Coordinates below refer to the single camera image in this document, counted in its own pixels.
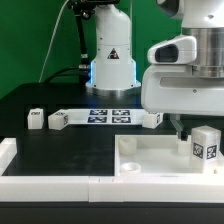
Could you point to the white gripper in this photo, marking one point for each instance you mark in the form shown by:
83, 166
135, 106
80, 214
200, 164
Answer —
169, 85

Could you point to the white square tabletop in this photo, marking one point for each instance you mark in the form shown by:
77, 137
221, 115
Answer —
162, 155

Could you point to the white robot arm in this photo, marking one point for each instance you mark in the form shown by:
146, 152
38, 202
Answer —
113, 72

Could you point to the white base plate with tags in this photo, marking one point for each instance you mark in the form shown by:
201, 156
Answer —
102, 116

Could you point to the white U-shaped fence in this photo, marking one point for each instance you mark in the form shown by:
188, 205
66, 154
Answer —
202, 188

